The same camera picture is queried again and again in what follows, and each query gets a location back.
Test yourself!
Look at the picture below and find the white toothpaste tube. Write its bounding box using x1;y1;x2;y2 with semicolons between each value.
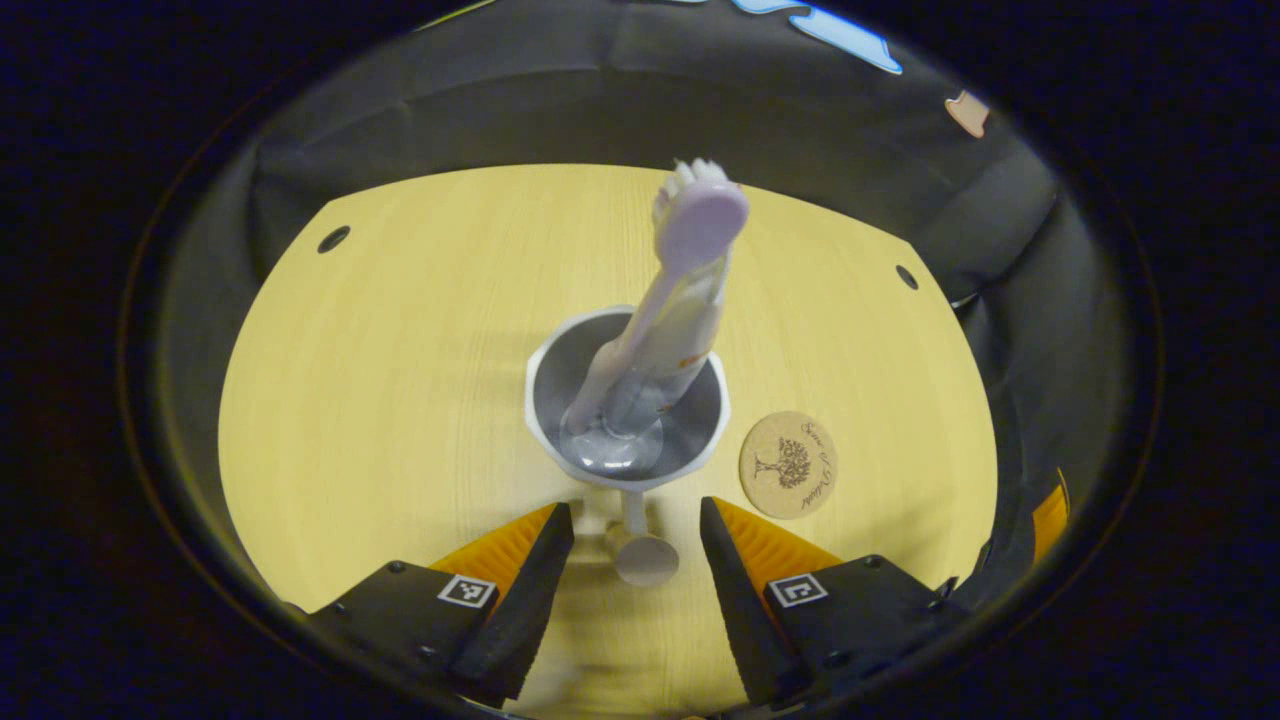
600;250;737;443

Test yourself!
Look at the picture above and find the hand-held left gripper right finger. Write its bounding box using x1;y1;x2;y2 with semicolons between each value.
699;497;966;709

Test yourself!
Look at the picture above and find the white cup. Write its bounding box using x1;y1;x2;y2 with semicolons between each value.
524;305;731;589

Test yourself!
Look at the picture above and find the black backdrop cloth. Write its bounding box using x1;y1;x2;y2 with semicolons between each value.
160;0;1121;561

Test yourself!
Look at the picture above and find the round cork coaster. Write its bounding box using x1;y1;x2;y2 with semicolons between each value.
739;411;839;520

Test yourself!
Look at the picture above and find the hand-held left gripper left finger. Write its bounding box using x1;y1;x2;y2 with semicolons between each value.
305;502;576;706

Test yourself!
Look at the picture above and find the white and pink toothbrush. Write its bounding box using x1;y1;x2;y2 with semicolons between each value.
560;158;751;453

